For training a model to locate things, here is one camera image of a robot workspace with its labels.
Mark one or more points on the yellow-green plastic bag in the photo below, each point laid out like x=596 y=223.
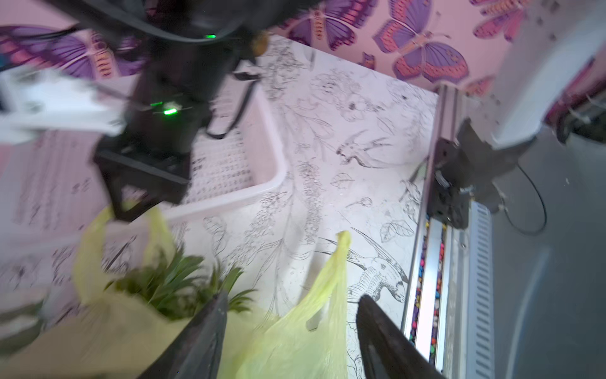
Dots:
x=119 y=335

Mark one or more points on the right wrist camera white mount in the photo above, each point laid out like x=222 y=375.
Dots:
x=37 y=100

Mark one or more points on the white plastic perforated basket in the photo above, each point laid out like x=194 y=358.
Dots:
x=50 y=189

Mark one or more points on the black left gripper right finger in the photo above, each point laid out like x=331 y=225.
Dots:
x=385 y=351

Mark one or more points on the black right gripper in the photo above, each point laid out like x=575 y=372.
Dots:
x=150 y=161

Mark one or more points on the pineapple front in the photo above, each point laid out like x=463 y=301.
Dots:
x=178 y=287

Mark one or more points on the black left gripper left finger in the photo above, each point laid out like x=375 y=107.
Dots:
x=197 y=350

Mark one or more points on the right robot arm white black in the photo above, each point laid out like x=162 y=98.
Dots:
x=556 y=39

